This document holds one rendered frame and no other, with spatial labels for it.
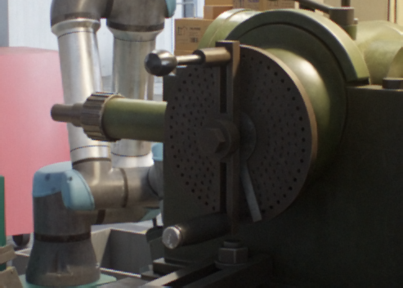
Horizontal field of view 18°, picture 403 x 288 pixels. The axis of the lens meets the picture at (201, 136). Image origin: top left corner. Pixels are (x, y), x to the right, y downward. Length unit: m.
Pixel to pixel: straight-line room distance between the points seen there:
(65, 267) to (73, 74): 0.40
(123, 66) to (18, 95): 3.19
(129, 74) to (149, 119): 1.10
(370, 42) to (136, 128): 0.28
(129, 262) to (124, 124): 2.43
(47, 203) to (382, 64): 1.27
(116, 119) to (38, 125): 4.31
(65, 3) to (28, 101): 3.30
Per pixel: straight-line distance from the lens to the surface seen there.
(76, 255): 2.56
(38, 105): 5.75
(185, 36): 10.23
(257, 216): 1.32
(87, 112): 1.47
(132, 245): 3.83
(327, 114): 1.33
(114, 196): 2.36
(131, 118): 1.43
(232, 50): 1.29
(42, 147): 5.78
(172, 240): 1.25
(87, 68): 2.40
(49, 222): 2.55
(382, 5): 1.71
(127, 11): 2.47
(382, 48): 1.41
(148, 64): 1.20
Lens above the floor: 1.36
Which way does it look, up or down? 8 degrees down
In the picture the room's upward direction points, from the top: straight up
